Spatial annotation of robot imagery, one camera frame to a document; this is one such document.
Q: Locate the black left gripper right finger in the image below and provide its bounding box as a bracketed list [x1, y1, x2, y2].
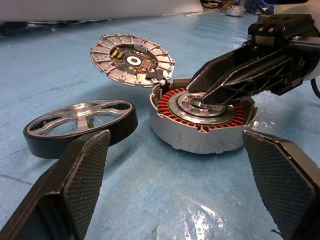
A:
[242, 129, 320, 240]

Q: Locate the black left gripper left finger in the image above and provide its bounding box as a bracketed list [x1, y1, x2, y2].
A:
[0, 129, 111, 240]

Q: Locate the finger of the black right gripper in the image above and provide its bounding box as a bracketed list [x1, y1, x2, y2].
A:
[186, 42, 292, 94]
[200, 55, 306, 106]

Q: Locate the black silver spoked rotor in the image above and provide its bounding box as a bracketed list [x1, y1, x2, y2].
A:
[22, 99, 139, 160]

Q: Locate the grey round motor housing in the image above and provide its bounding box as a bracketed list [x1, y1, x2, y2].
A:
[149, 78, 258, 155]

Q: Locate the silver hinged motor lid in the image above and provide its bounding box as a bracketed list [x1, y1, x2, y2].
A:
[89, 33, 176, 88]

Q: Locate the grey round background motor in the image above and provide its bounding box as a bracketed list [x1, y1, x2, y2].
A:
[226, 5, 247, 18]

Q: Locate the white flat panel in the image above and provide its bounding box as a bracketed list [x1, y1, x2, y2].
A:
[0, 0, 205, 22]

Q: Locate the black robot wrist cable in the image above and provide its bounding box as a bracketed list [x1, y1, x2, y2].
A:
[309, 77, 320, 99]

